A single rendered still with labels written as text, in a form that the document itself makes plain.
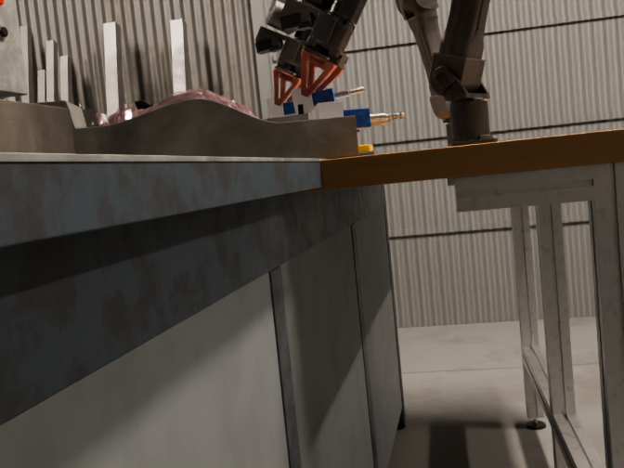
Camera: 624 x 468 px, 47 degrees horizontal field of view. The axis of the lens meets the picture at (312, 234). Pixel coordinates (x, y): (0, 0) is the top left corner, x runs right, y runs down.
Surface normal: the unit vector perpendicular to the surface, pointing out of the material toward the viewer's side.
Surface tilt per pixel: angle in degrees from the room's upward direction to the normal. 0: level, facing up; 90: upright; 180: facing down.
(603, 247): 90
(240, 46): 90
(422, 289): 90
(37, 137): 90
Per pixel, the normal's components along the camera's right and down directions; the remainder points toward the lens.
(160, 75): -0.18, 0.10
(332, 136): 0.09, 0.07
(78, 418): 0.97, -0.08
